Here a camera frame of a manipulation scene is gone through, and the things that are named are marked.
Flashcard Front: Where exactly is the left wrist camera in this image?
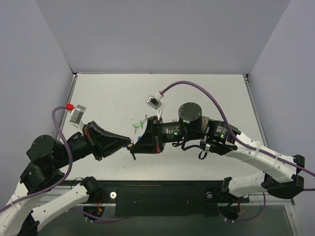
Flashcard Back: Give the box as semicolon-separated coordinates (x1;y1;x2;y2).
68;105;86;133

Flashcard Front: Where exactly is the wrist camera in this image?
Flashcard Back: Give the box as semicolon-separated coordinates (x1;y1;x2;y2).
68;105;86;133
146;93;163;110

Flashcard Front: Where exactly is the green key tag with key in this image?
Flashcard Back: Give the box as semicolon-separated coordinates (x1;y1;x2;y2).
133;120;145;134

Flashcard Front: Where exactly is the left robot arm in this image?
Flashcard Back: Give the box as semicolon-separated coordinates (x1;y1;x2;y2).
0;121;131;236

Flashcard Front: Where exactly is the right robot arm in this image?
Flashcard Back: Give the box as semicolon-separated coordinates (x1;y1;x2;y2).
127;102;305;201

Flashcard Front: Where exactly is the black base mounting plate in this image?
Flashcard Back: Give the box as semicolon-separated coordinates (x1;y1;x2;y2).
81;180;249;218

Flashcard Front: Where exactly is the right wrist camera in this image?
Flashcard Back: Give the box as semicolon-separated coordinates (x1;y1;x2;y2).
146;93;163;110

